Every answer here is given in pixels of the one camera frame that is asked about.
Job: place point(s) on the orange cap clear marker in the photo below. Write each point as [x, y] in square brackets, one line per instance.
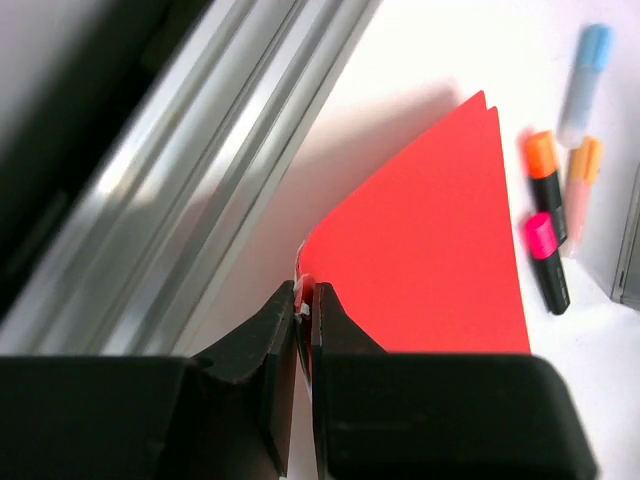
[584, 167]

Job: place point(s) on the pink black highlighter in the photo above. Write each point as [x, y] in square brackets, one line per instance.
[543, 249]

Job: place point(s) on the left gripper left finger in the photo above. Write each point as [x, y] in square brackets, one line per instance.
[224, 413]

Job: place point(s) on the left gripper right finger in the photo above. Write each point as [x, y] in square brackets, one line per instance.
[380, 415]

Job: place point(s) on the blue cap clear marker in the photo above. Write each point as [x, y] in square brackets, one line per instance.
[592, 57]

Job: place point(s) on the red folder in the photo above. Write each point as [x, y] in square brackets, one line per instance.
[421, 255]

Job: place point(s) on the clear plastic drawer organizer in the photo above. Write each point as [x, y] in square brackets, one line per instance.
[625, 288]

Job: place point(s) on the orange black highlighter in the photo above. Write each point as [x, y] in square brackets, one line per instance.
[542, 168]

